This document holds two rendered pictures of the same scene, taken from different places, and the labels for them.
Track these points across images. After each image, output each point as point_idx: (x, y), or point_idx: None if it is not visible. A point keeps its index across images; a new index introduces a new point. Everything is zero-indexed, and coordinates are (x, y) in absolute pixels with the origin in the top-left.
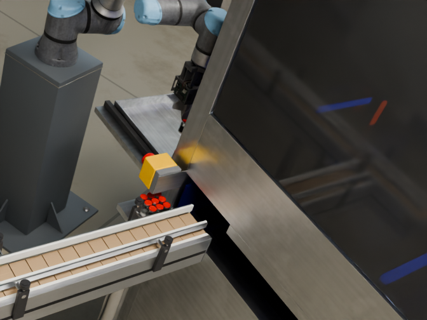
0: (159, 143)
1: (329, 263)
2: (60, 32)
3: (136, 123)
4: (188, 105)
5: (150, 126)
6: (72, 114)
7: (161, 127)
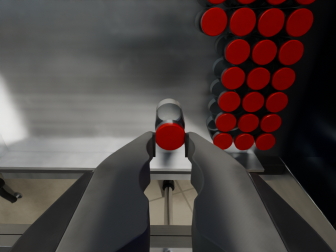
0: (141, 116)
1: None
2: None
3: (60, 128)
4: (142, 184)
5: (70, 99)
6: None
7: (79, 74)
